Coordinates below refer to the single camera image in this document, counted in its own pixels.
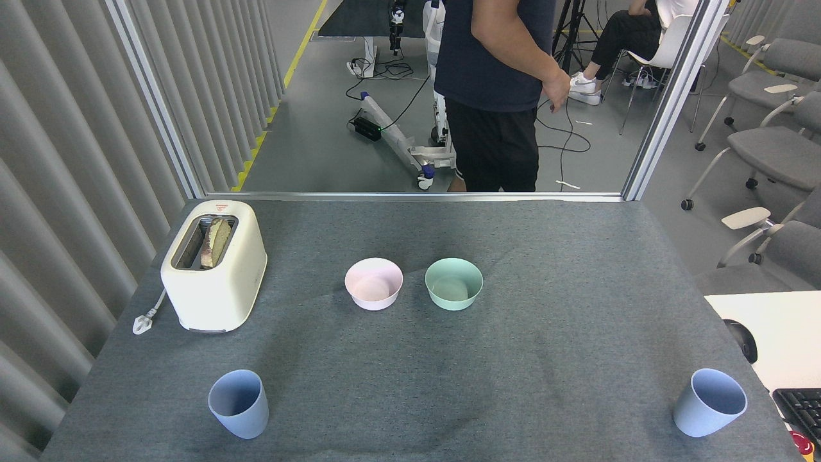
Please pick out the black tripod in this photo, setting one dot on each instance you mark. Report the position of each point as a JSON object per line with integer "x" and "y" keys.
{"x": 573, "y": 25}

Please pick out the dark background table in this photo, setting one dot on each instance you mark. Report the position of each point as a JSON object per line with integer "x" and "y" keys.
{"x": 353, "y": 19}

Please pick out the pink bowl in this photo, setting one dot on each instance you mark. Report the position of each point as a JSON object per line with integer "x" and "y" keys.
{"x": 374, "y": 289}

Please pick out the white chair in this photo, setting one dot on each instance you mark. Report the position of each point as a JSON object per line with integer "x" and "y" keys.
{"x": 667, "y": 48}

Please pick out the blue plastic cup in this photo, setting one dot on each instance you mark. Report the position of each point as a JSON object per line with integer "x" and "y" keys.
{"x": 696, "y": 417}
{"x": 240, "y": 417}

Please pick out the standing person's right forearm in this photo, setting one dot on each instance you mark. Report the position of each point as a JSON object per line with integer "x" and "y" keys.
{"x": 513, "y": 51}

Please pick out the cream toaster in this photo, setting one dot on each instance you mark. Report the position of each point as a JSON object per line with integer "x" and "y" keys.
{"x": 218, "y": 295}

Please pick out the standing person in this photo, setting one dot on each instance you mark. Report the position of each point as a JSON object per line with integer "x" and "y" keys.
{"x": 494, "y": 128}

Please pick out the silver post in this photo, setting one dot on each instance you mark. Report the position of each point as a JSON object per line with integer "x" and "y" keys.
{"x": 673, "y": 96}
{"x": 157, "y": 102}

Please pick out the seated person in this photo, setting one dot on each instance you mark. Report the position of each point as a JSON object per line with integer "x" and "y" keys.
{"x": 619, "y": 35}

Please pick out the hanging black robot gripper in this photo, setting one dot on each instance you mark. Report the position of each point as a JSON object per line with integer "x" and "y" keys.
{"x": 397, "y": 25}

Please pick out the silver horizontal rail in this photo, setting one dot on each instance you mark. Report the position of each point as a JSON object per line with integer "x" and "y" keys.
{"x": 410, "y": 197}

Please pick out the standing person's right hand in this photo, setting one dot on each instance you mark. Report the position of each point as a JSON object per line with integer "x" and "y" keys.
{"x": 557, "y": 90}

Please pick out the white floor power strip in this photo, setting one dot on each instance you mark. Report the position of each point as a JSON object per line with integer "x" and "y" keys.
{"x": 356, "y": 68}

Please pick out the black keyboard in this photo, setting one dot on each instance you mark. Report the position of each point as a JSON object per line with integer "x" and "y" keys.
{"x": 805, "y": 410}

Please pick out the green bowl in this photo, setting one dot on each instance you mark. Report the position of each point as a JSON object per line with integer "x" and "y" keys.
{"x": 453, "y": 289}

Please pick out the white desk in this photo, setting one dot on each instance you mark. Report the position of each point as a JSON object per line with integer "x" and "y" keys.
{"x": 789, "y": 333}

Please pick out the white stand on wheels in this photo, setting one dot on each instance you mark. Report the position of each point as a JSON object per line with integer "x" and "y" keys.
{"x": 391, "y": 128}

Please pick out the black computer mouse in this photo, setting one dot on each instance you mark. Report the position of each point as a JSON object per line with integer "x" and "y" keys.
{"x": 744, "y": 343}

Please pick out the red emergency stop button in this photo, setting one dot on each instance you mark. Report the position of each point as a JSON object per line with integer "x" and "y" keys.
{"x": 802, "y": 444}

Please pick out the bread slice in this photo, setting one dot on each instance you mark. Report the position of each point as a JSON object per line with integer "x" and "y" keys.
{"x": 217, "y": 242}

